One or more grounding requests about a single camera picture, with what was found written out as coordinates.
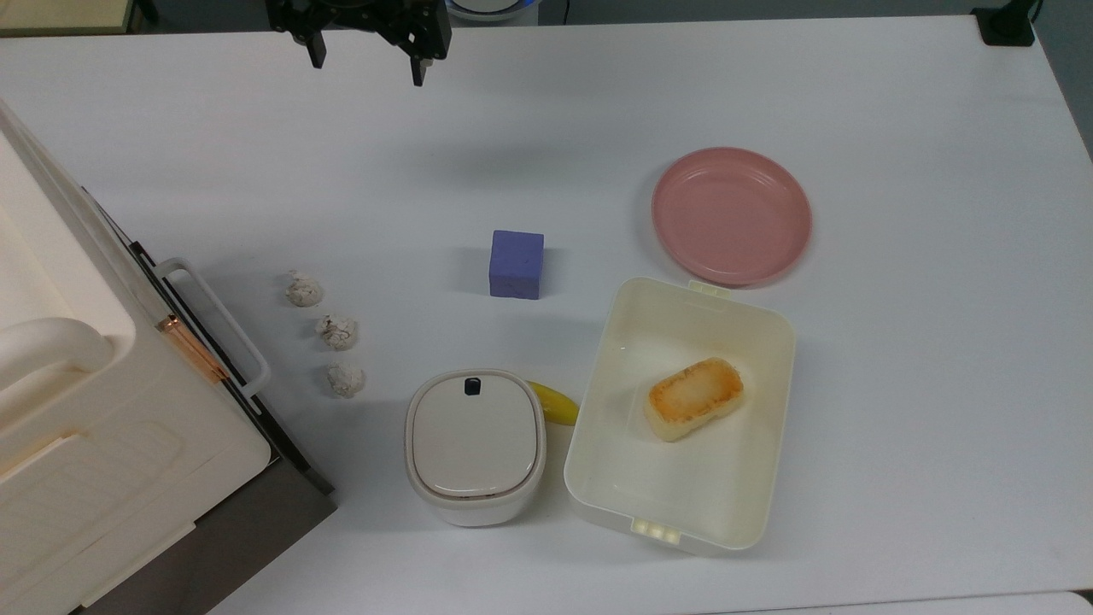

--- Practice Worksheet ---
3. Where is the white toy oven appliance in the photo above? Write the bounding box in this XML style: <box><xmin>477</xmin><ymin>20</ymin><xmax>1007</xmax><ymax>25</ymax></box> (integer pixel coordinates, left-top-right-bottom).
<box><xmin>0</xmin><ymin>98</ymin><xmax>274</xmax><ymax>615</ymax></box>

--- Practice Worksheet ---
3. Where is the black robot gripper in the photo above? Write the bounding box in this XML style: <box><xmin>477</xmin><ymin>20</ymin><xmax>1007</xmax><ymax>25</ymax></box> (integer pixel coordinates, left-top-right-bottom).
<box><xmin>266</xmin><ymin>0</ymin><xmax>453</xmax><ymax>88</ymax></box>

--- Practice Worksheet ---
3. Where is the pink round plate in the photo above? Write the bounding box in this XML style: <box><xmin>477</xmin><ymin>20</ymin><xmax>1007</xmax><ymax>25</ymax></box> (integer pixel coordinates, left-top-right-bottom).
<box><xmin>652</xmin><ymin>147</ymin><xmax>814</xmax><ymax>288</ymax></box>

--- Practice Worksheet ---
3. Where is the purple foam cube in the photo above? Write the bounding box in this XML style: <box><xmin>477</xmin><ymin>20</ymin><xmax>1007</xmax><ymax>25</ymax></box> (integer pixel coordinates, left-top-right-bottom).
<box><xmin>488</xmin><ymin>229</ymin><xmax>547</xmax><ymax>302</ymax></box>

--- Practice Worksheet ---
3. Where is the wooden side table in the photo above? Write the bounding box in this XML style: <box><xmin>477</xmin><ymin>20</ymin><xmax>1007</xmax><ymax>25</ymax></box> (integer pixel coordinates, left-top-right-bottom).
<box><xmin>0</xmin><ymin>0</ymin><xmax>144</xmax><ymax>37</ymax></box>

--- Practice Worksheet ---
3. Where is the grey base board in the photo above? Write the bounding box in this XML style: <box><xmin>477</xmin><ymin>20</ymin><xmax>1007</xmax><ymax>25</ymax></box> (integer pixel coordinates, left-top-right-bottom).
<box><xmin>75</xmin><ymin>389</ymin><xmax>339</xmax><ymax>615</ymax></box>

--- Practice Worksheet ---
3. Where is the black clamp mount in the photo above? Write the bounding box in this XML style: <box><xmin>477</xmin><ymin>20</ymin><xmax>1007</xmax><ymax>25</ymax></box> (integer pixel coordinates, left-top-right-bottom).
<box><xmin>972</xmin><ymin>0</ymin><xmax>1044</xmax><ymax>47</ymax></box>

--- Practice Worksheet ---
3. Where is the white lidded pot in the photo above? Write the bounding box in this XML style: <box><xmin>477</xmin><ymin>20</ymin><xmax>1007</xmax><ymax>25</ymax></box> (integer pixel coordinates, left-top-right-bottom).
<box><xmin>404</xmin><ymin>369</ymin><xmax>548</xmax><ymax>528</ymax></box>

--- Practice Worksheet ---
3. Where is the cream plastic lunch box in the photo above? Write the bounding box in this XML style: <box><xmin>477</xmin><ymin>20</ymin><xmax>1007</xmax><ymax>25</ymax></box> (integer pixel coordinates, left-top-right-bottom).
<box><xmin>564</xmin><ymin>276</ymin><xmax>798</xmax><ymax>556</ymax></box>

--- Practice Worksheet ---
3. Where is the toasted bread piece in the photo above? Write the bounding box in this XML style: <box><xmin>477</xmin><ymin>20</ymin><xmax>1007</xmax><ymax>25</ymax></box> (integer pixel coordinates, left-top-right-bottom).
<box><xmin>644</xmin><ymin>357</ymin><xmax>745</xmax><ymax>443</ymax></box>

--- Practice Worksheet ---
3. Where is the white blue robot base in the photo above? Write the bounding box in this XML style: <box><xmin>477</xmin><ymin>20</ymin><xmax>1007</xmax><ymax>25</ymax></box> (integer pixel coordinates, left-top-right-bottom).
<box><xmin>446</xmin><ymin>0</ymin><xmax>541</xmax><ymax>23</ymax></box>

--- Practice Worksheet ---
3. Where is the yellow banana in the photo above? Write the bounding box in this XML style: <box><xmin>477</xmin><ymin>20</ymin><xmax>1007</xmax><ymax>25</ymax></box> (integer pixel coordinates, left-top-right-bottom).
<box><xmin>528</xmin><ymin>381</ymin><xmax>581</xmax><ymax>426</ymax></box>

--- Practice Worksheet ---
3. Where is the crumpled white paper ball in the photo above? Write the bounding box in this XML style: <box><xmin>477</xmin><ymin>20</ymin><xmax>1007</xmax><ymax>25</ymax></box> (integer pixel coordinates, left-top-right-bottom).
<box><xmin>328</xmin><ymin>361</ymin><xmax>367</xmax><ymax>399</ymax></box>
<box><xmin>285</xmin><ymin>270</ymin><xmax>324</xmax><ymax>308</ymax></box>
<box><xmin>315</xmin><ymin>314</ymin><xmax>359</xmax><ymax>352</ymax></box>

